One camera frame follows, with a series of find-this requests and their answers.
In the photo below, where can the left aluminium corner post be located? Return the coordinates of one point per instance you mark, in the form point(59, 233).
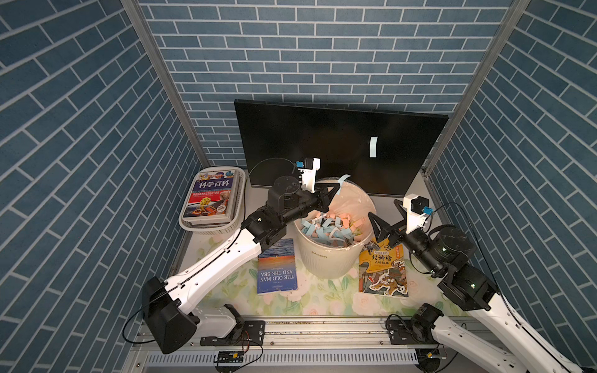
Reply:
point(141, 27)

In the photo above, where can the blue Old Man Sea book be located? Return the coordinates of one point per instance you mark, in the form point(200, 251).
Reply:
point(276, 268)

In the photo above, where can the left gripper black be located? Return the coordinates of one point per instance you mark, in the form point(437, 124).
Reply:
point(321, 200)

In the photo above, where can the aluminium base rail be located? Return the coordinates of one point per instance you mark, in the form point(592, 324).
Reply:
point(328, 344)

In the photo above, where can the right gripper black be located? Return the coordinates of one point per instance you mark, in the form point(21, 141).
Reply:
point(398, 231)

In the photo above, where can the small black circuit board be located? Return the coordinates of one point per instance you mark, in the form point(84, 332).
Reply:
point(229, 358)

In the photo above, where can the floral table mat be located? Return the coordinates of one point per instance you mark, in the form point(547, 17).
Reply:
point(317, 296)

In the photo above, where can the black computer monitor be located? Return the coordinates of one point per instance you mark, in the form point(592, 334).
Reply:
point(275, 135)

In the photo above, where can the light blue sticky note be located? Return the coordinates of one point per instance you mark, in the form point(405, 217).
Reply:
point(341, 182)
point(373, 150)

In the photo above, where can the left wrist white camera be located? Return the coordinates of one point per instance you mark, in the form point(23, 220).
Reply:
point(308, 170)

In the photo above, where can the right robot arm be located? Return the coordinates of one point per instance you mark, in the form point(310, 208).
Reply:
point(445, 252)

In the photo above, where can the aluminium corner post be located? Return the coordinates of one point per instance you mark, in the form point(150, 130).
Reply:
point(141, 27)
point(511, 19)

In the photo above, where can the right aluminium corner post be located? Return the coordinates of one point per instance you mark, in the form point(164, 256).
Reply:
point(511, 19)

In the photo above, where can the pile of discarded sticky notes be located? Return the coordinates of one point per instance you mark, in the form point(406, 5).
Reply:
point(333, 230)

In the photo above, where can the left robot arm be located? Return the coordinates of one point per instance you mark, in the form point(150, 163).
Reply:
point(167, 306)

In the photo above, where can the wrist white camera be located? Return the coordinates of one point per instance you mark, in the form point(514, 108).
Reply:
point(418, 211)
point(308, 170)

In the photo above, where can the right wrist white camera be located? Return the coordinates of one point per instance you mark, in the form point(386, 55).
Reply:
point(418, 211)

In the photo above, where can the purple red science encyclopedia book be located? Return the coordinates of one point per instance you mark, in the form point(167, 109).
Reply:
point(212, 197)

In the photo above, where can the yellow illustrated Chinese story book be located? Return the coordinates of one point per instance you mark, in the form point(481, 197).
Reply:
point(382, 269)

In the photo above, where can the white trash bin with liner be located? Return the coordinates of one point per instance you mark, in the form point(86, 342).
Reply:
point(331, 263)

